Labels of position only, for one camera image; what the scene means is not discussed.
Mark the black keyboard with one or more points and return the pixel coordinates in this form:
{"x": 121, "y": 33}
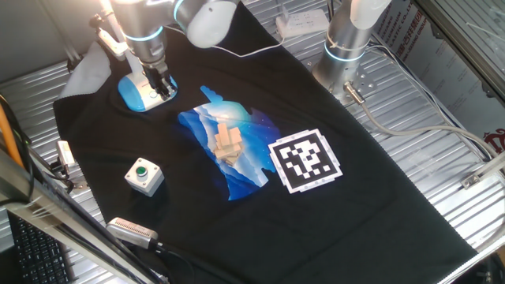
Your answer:
{"x": 39, "y": 256}

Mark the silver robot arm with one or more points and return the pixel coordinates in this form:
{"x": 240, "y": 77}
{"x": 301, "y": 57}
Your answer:
{"x": 138, "y": 19}

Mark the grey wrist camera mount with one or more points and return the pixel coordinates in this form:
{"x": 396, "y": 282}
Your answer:
{"x": 112, "y": 43}

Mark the aluminium frame bar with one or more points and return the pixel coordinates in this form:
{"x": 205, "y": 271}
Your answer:
{"x": 39, "y": 209}

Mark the wooden block puzzle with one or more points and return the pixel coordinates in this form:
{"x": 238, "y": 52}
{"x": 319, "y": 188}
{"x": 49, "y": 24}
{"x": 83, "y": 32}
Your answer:
{"x": 225, "y": 144}

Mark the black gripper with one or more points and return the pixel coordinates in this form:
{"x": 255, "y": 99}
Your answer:
{"x": 157, "y": 75}

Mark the white cloth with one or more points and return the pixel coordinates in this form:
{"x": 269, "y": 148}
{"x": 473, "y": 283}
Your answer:
{"x": 87, "y": 75}

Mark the white power strip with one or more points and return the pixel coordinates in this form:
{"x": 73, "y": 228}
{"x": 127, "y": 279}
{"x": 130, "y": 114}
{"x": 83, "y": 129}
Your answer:
{"x": 301, "y": 23}

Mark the white box with green button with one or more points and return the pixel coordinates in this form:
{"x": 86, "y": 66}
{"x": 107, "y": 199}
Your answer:
{"x": 144, "y": 180}

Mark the small silver camera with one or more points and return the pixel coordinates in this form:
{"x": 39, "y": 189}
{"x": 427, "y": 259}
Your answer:
{"x": 65, "y": 153}

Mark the dark metal frame rail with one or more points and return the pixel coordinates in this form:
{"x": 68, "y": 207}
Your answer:
{"x": 465, "y": 43}

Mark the metal angle bracket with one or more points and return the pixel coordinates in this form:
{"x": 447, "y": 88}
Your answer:
{"x": 481, "y": 171}

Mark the black and white marker tag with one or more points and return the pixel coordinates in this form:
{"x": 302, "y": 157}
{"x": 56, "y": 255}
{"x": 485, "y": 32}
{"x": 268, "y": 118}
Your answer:
{"x": 305, "y": 161}

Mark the black cloth with blue print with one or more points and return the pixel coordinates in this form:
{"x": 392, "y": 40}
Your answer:
{"x": 315, "y": 236}

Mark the board with red lettering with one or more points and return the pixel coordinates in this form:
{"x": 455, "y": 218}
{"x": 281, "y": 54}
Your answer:
{"x": 453, "y": 79}

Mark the blue and white desk lamp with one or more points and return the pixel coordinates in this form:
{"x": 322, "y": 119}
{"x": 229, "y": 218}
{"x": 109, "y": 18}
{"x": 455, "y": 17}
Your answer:
{"x": 134, "y": 94}

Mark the silver camera with vents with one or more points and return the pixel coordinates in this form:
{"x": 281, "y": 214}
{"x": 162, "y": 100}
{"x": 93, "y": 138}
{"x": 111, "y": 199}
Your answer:
{"x": 130, "y": 232}

